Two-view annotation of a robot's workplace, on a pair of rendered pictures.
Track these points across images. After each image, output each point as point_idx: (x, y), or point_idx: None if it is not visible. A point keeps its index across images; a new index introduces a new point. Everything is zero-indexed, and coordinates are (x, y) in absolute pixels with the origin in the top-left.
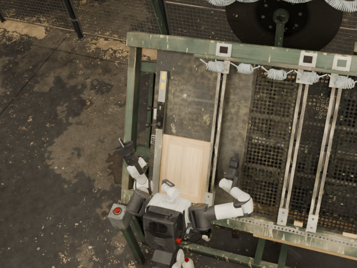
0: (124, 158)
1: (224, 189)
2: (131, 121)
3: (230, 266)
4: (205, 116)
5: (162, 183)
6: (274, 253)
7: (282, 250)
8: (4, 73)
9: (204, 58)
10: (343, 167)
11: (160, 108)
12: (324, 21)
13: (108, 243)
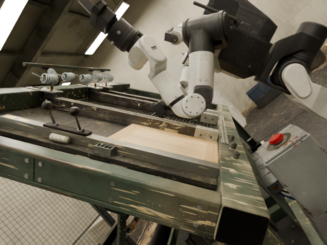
0: (120, 18)
1: (183, 88)
2: (46, 148)
3: (325, 238)
4: (97, 122)
5: (169, 33)
6: (279, 221)
7: (265, 198)
8: None
9: (29, 110)
10: (186, 244)
11: (56, 122)
12: None
13: None
